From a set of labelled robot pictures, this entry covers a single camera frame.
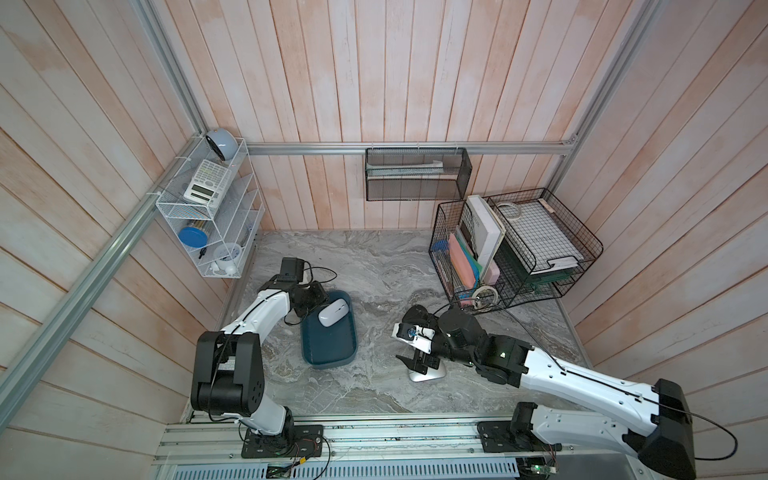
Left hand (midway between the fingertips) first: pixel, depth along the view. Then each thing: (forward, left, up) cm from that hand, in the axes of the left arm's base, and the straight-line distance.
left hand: (326, 301), depth 91 cm
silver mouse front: (-19, -32, -10) cm, 39 cm away
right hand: (-15, -23, +11) cm, 29 cm away
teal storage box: (-13, -1, -4) cm, 14 cm away
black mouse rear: (-1, -29, -6) cm, 30 cm away
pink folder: (+16, -45, 0) cm, 48 cm away
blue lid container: (+5, +32, +24) cm, 40 cm away
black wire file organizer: (+16, -46, +5) cm, 49 cm away
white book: (+13, -48, +18) cm, 53 cm away
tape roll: (+6, -53, -7) cm, 53 cm away
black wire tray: (+12, -79, +14) cm, 81 cm away
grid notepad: (+19, -67, +13) cm, 71 cm away
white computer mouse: (-2, -2, -4) cm, 5 cm away
